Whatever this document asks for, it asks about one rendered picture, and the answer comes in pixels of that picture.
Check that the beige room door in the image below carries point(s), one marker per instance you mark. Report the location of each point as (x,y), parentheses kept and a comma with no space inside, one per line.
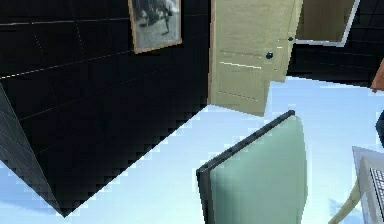
(246,56)

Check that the black round door knob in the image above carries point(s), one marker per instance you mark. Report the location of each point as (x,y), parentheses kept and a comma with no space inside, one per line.
(269,55)

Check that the framed grey picture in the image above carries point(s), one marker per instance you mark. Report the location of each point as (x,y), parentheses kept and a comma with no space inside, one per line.
(156,23)

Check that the dark blue object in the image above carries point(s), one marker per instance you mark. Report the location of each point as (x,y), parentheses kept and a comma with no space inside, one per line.
(380,128)

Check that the brown wooden furniture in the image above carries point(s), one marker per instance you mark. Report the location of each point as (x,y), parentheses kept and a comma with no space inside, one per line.
(378,78)

